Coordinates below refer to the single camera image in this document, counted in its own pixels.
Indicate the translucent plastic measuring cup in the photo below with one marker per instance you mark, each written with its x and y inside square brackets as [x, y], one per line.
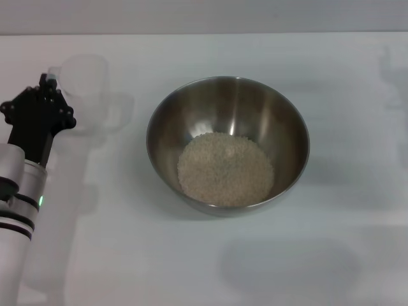
[85, 83]

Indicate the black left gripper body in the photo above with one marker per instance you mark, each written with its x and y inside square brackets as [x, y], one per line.
[35, 118]

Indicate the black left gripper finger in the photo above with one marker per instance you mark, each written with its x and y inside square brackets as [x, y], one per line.
[48, 83]

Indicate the white rice heap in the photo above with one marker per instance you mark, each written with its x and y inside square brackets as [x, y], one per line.
[225, 169]

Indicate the stainless steel bowl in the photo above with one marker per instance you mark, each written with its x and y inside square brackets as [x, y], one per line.
[234, 103]

